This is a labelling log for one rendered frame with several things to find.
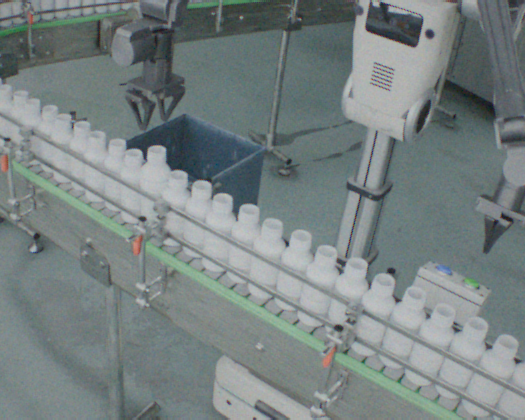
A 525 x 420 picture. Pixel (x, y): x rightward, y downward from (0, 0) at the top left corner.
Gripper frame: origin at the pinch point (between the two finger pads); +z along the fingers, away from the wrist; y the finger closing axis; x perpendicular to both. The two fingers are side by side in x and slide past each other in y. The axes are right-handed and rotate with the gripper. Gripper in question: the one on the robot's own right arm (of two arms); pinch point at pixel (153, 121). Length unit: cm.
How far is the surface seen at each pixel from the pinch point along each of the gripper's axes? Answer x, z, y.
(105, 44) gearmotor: -111, 36, -91
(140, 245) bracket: 7.0, 21.8, 9.8
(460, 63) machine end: -44, 89, -387
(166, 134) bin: -38, 35, -49
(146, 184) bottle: 1.1, 13.3, 2.2
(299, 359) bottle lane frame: 44, 33, 4
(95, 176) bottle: -15.5, 19.2, 1.3
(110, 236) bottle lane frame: -7.8, 30.6, 3.8
